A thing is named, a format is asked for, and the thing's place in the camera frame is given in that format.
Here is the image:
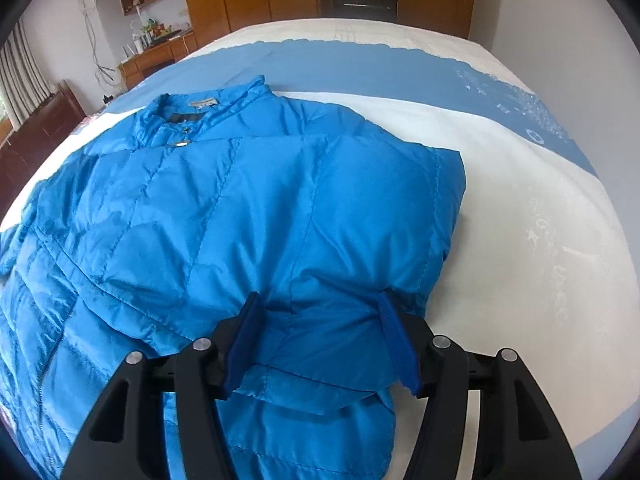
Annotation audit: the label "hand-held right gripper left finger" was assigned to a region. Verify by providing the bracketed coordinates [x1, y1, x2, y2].
[60, 291, 266, 480]

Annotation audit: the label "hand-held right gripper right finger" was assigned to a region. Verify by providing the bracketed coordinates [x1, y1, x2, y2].
[377, 290, 584, 480]

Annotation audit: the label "blue puffer jacket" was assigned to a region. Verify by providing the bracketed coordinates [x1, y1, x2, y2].
[0, 75, 468, 480]

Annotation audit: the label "bed with blue white sheet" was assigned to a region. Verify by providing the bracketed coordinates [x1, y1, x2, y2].
[0, 19, 629, 480]

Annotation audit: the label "pink floral cloth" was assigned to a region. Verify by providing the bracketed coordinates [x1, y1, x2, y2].
[72, 110, 114, 136]

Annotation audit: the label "wooden desk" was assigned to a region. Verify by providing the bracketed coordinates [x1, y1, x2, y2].
[119, 30, 199, 91]

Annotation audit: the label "dark wooden dresser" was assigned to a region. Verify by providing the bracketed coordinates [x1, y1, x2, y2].
[0, 80, 87, 211]

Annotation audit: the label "clutter of desk items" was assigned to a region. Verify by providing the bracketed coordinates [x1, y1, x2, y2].
[122, 4, 194, 55]

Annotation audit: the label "black box appliance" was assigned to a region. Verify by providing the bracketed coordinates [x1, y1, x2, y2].
[331, 0, 399, 24]

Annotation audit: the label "striped curtain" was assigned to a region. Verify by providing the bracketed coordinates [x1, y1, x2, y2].
[0, 15, 54, 129]

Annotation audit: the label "hanging wall cables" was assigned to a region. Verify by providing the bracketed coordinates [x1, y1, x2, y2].
[75, 0, 122, 99]

